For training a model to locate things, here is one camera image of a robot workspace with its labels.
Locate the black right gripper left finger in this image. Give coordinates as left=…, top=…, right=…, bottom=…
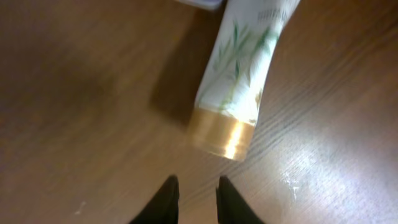
left=129, top=175, right=180, bottom=224

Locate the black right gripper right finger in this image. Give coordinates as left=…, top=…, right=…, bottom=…
left=216, top=175, right=264, bottom=224

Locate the cream tube gold cap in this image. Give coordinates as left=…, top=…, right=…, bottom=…
left=188, top=0, right=300, bottom=161

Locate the red purple pad package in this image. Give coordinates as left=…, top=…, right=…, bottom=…
left=176, top=0, right=223, bottom=11

